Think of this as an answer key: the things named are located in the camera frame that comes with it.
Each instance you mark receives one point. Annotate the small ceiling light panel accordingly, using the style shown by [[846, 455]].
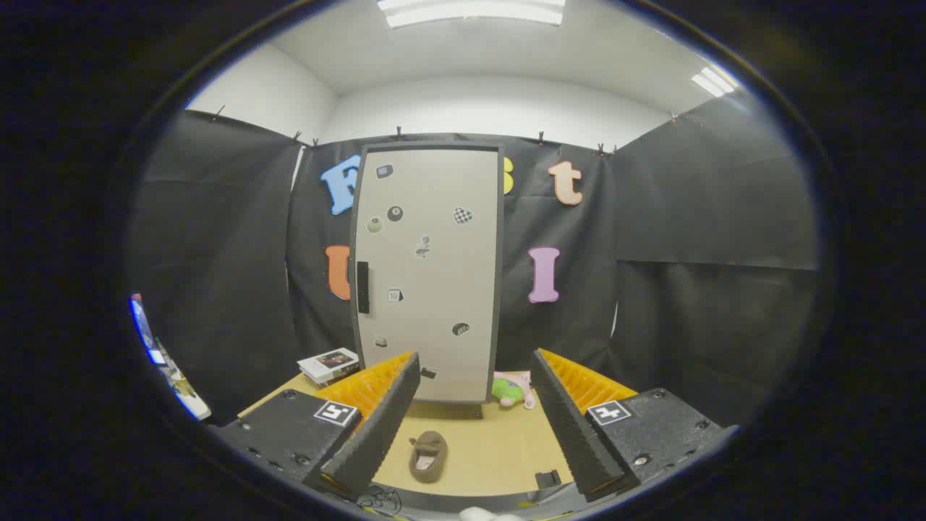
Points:
[[712, 79]]

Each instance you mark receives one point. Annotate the pink green plush toy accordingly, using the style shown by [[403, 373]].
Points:
[[508, 391]]

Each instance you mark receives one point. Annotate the blue printed package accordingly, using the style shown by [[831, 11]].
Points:
[[145, 329]]

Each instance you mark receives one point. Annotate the cluttered white side table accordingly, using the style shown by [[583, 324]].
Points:
[[184, 394]]

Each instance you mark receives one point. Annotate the small black plastic piece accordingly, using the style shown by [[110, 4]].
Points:
[[548, 478]]

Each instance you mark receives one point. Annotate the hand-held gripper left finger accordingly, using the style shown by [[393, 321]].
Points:
[[383, 427]]

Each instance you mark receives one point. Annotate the beige shoe cabinet door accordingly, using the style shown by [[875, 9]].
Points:
[[434, 289]]

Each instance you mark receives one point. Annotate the black backdrop cloth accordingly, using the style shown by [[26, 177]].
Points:
[[687, 217]]

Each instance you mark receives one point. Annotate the brown fuzzy slipper shoe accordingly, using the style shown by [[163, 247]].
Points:
[[428, 457]]

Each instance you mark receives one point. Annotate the grey shoe cabinet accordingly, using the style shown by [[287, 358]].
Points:
[[499, 304]]

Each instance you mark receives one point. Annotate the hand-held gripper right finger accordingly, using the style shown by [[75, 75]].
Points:
[[571, 427]]

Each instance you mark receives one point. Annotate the long ceiling light panel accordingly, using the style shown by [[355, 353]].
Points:
[[470, 11]]

